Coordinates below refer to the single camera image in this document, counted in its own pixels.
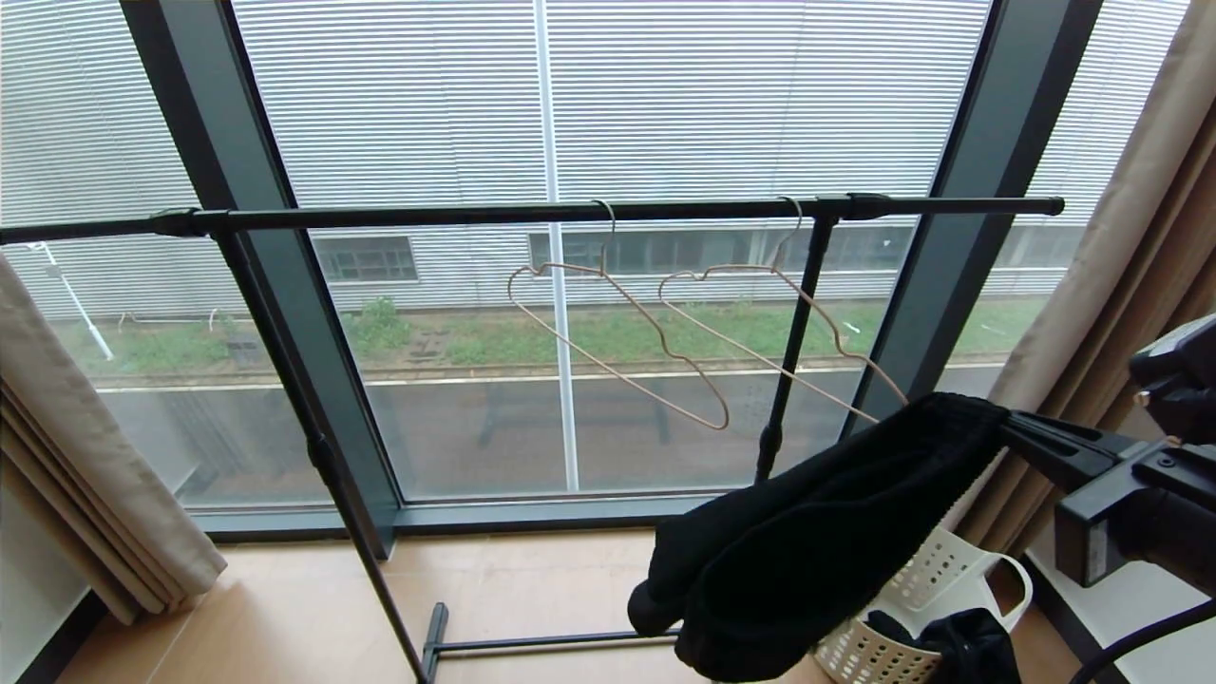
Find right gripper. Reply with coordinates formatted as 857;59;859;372
997;409;1216;596

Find black shorts with white cords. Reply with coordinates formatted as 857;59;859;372
626;390;1011;684

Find pink clothes hanger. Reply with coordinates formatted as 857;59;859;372
505;199;732;432
657;196;911;427

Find white laundry basket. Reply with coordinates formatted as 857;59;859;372
814;524;1035;684

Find black clothes rack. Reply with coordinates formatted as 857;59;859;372
0;192;1068;684

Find beige curtain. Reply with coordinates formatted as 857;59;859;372
939;0;1216;563
0;250;230;627

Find black garment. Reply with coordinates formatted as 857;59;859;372
865;607;1023;684

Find window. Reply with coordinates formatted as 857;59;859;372
0;0;1193;563

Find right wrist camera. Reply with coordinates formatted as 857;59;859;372
1128;313;1216;444

